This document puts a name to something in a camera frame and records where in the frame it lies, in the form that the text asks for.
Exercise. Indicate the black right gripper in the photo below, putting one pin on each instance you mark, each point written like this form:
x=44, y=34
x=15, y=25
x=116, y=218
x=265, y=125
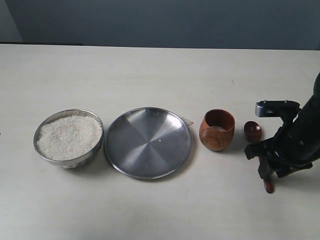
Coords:
x=294, y=147

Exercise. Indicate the dark red wooden spoon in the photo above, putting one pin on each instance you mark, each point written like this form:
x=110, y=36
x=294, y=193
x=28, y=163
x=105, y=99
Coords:
x=254, y=134

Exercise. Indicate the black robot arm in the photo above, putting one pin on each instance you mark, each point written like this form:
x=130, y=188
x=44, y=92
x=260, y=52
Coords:
x=317, y=85

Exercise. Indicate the steel bowl of rice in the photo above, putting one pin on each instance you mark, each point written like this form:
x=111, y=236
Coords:
x=69, y=138

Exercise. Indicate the brown wooden cup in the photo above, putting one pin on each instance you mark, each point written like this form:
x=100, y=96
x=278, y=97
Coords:
x=217, y=129

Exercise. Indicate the clear tape piece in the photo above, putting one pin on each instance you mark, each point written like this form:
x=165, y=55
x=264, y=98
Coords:
x=187, y=121

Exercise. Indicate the round steel plate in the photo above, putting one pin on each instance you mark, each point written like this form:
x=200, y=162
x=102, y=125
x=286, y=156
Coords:
x=147, y=143

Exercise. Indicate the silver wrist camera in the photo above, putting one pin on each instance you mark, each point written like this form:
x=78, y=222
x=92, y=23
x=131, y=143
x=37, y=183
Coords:
x=271, y=108

